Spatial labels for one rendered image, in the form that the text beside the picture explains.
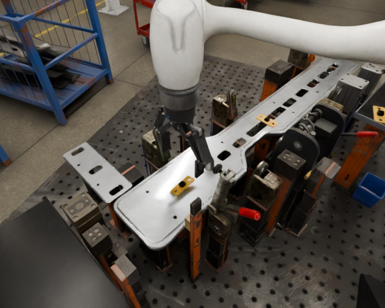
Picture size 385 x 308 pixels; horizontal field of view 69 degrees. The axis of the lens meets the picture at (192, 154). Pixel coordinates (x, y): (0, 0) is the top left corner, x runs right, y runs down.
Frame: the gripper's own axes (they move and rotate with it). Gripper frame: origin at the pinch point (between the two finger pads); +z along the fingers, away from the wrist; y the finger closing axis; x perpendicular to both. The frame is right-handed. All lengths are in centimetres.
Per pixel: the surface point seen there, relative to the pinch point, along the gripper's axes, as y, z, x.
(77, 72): 230, 97, -66
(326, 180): -31.8, 8.0, -29.6
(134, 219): 2.2, 13.8, 17.8
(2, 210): 131, 114, 55
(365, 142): -33, 16, -65
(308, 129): -20.4, -3.7, -32.0
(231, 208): -19.0, 3.5, 0.6
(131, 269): -17.3, -5.9, 29.6
